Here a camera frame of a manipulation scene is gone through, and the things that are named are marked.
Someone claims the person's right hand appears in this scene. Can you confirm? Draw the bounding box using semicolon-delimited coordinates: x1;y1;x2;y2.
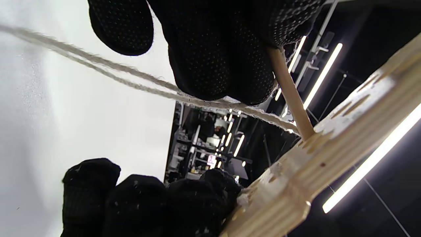
61;158;244;237

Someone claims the person's left hand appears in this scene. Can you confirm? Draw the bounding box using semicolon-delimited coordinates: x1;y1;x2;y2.
87;0;326;106

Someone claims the white rope with wooden needle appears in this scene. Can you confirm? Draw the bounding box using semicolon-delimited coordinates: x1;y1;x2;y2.
0;24;315;141

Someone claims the wooden crocodile lacing toy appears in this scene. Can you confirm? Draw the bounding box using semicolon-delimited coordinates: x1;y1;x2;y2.
219;33;421;237

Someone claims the long white ceiling light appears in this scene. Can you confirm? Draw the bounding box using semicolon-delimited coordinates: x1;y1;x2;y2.
302;43;343;110
322;104;421;214

